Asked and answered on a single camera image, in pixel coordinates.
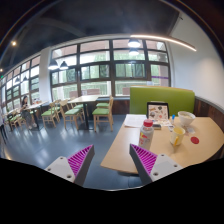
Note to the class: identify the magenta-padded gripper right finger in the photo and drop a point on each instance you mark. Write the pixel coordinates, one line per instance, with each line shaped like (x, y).
(163, 165)

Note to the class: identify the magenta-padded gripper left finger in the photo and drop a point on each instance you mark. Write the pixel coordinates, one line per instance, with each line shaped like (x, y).
(60, 166)

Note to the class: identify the clear red-capped drink bottle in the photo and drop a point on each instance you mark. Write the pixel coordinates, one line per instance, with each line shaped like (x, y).
(146, 136)

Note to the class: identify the pale yellow mug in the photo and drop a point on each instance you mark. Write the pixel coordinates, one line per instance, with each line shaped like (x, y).
(176, 136)

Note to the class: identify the flat round red coaster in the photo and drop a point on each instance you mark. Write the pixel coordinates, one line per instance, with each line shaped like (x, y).
(194, 140)

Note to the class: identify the small blue-capped bottle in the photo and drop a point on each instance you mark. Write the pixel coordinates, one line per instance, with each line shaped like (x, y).
(173, 119)

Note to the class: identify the white bowl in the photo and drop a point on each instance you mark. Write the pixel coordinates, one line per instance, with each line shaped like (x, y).
(186, 118)

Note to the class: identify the white paper sheet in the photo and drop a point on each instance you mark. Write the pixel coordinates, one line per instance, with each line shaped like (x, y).
(135, 120)

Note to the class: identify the black-framed tablet with pictures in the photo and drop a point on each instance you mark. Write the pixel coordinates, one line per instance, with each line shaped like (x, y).
(158, 111)

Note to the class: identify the person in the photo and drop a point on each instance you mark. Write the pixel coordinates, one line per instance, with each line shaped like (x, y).
(26, 111)

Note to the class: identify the wooden dining table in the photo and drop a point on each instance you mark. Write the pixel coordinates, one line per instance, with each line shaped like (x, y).
(35, 106)
(83, 99)

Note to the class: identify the green upholstered bench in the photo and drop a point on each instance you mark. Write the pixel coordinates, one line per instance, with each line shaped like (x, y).
(160, 98)

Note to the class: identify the wooden chairs with green seats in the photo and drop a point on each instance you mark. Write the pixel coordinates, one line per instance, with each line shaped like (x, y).
(101, 111)

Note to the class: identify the pendant ceiling lamps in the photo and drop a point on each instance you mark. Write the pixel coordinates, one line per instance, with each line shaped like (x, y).
(134, 43)

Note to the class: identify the long curved ceiling light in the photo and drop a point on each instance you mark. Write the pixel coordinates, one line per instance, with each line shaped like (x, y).
(166, 39)

